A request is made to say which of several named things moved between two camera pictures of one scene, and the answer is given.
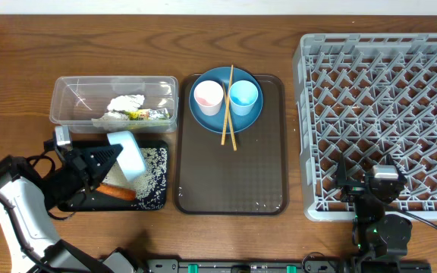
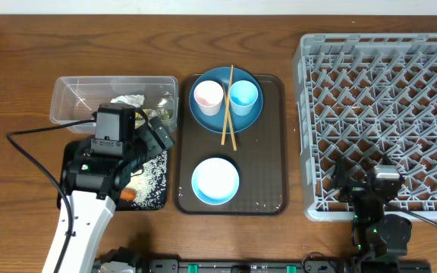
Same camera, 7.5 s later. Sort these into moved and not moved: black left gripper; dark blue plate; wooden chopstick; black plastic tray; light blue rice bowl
Moved: light blue rice bowl; black left gripper
Not moved: wooden chopstick; dark blue plate; black plastic tray
